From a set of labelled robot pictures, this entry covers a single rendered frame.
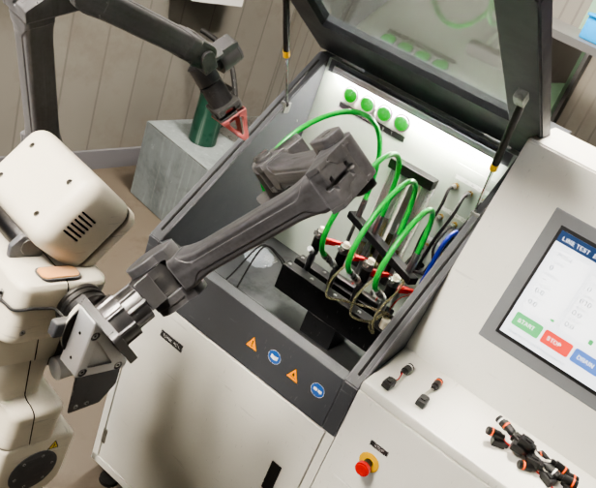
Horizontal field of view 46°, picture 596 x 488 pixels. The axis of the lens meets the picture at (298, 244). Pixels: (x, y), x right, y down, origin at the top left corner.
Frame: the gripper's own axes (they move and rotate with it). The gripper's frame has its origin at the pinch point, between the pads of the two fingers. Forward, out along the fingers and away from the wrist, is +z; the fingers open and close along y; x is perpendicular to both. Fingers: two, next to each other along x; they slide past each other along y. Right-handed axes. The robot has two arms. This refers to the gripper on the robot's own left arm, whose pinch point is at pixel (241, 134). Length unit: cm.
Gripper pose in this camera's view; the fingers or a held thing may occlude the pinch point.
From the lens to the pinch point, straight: 171.3
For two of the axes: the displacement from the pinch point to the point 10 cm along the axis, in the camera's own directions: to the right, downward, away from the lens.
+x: -8.1, 5.8, -1.1
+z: 4.6, 7.3, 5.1
